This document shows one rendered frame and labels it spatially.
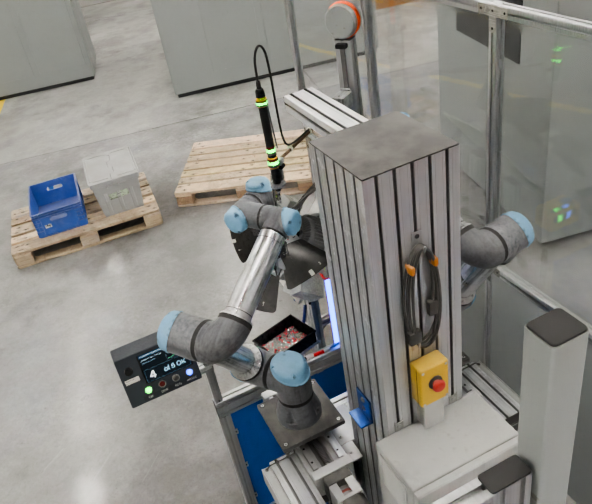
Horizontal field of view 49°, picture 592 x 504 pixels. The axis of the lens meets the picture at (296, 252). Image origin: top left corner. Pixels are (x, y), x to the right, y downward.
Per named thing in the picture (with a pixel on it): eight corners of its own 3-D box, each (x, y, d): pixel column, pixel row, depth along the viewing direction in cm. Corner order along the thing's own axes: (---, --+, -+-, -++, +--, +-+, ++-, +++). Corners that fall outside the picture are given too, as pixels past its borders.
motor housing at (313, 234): (293, 253, 307) (271, 246, 299) (316, 211, 301) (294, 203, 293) (316, 277, 289) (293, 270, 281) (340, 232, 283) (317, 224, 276)
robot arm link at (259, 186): (237, 186, 192) (252, 172, 198) (245, 217, 199) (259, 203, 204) (259, 189, 189) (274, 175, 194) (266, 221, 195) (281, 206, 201)
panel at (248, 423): (410, 429, 316) (402, 328, 279) (412, 431, 315) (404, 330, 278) (257, 509, 293) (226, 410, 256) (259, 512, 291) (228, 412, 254)
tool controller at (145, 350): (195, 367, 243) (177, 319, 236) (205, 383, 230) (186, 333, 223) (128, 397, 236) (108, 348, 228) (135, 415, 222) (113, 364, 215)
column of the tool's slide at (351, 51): (373, 332, 394) (339, 35, 293) (385, 335, 390) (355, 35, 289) (369, 339, 390) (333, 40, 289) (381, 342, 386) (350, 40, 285)
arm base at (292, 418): (330, 417, 211) (326, 396, 206) (288, 437, 207) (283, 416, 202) (309, 388, 223) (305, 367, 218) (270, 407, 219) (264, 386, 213)
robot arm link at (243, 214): (251, 215, 181) (271, 196, 188) (218, 210, 186) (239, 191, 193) (256, 239, 185) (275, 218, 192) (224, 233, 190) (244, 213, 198)
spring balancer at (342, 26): (332, 35, 295) (325, 40, 291) (328, -1, 287) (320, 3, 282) (364, 35, 288) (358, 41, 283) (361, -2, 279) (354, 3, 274)
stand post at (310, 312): (328, 394, 359) (305, 261, 308) (336, 404, 352) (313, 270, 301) (321, 397, 358) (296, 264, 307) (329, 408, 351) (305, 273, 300)
